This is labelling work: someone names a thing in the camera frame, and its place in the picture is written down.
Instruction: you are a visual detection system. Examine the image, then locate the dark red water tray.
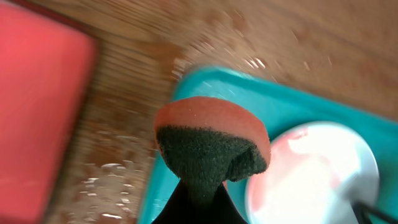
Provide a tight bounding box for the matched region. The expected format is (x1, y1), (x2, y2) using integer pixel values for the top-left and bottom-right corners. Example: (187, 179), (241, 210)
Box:
(1, 1), (98, 224)

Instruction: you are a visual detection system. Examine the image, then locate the green and tan sponge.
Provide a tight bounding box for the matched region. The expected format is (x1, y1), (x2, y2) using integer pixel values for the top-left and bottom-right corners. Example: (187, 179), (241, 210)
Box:
(154, 96), (271, 207)

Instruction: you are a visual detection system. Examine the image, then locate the light blue plate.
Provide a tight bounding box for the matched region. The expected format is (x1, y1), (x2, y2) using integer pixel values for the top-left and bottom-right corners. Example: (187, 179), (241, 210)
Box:
(245, 121), (379, 224)

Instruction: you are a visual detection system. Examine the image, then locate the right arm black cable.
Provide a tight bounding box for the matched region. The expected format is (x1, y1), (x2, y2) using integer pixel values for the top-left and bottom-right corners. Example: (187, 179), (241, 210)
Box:
(353, 201), (398, 224)

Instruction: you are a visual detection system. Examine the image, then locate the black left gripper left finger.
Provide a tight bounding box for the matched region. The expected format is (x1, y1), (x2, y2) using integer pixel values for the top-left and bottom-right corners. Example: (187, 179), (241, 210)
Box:
(152, 180), (197, 224)

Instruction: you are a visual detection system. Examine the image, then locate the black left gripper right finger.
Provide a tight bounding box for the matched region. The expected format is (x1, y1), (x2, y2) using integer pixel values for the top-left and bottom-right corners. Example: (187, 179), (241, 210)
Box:
(211, 184), (247, 224)

